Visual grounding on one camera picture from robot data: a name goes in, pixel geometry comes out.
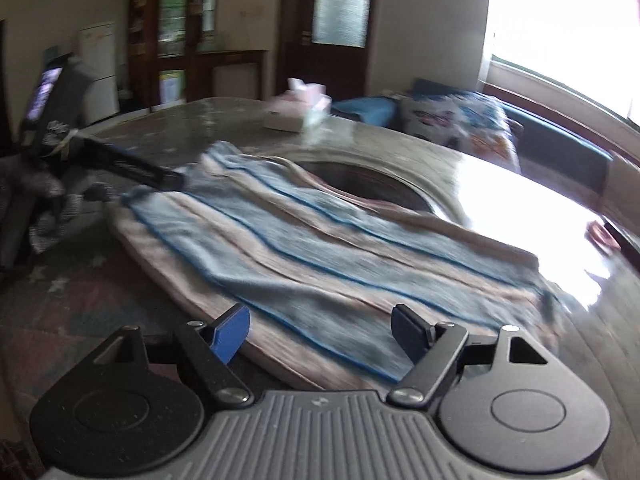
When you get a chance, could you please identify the blue beige striped cloth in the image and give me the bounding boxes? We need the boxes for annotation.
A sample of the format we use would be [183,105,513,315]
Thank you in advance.
[111,142,562,389]

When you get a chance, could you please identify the grey quilted star table cover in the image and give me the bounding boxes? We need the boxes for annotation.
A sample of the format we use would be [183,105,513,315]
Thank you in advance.
[1,98,639,479]

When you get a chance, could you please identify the white refrigerator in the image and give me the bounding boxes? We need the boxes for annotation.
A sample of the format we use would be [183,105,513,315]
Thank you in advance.
[78,22,119,125]

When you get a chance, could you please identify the phone mounted on gripper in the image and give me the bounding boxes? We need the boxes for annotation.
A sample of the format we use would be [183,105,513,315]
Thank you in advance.
[21,54,73,131]

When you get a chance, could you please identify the dark wooden side table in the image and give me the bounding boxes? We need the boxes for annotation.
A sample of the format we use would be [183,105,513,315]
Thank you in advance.
[184,50,268,102]

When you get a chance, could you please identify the dark wooden display cabinet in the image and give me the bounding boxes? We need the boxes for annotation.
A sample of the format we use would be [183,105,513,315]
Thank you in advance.
[127,0,215,108]

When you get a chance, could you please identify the round black table heater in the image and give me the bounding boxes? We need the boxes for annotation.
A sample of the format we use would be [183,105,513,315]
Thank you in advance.
[297,162,435,214]

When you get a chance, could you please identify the white pink tissue box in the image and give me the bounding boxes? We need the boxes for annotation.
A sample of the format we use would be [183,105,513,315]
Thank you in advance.
[264,78,332,133]

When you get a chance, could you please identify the pink small object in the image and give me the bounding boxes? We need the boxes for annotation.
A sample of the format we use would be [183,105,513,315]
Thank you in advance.
[586,221,620,255]

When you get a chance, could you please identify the dark teal sofa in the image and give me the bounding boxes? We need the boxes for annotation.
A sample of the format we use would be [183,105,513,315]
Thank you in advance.
[406,79,639,221]

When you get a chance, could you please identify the butterfly print pillow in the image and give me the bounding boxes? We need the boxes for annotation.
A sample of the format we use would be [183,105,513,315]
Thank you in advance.
[400,93,521,174]

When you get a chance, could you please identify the blue cushion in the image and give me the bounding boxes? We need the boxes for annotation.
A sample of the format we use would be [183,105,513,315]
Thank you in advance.
[331,96,397,127]

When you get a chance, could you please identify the dark wooden door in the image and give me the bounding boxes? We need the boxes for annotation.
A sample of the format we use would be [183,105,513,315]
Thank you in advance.
[274,0,374,101]

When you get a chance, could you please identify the large bright window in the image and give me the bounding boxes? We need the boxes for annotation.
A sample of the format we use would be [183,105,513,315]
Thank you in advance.
[490,0,639,122]

